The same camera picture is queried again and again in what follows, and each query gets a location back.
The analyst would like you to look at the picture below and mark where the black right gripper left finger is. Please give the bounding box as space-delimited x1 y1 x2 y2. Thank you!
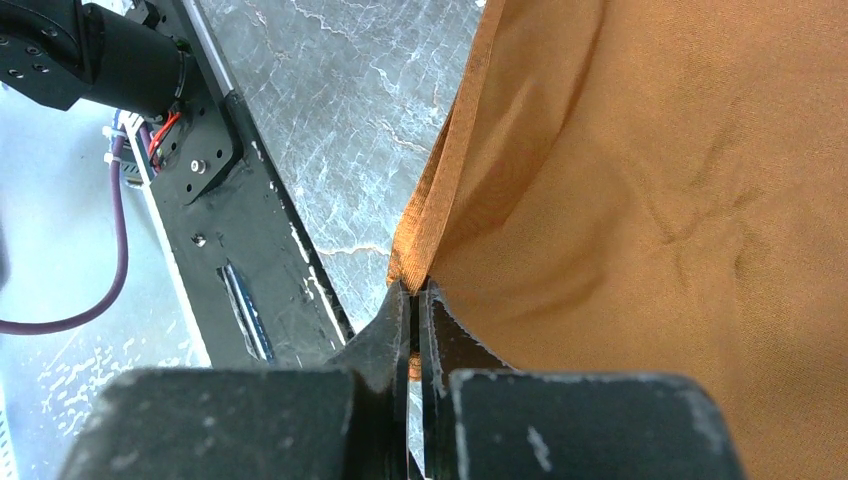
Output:
60 282 411 479

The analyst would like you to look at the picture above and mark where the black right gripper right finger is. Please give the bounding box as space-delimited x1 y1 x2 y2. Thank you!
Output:
418 280 745 479

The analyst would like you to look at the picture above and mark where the orange cloth napkin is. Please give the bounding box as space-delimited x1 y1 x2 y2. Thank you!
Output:
388 1 847 479

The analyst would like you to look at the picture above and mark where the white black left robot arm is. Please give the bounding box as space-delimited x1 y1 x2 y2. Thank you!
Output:
1 1 199 117

